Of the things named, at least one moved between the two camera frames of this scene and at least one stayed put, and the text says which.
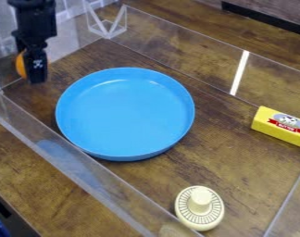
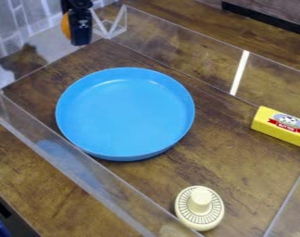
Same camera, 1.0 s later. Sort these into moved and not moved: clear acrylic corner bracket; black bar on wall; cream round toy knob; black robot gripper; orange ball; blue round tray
Moved: black robot gripper; orange ball
Not moved: cream round toy knob; black bar on wall; blue round tray; clear acrylic corner bracket
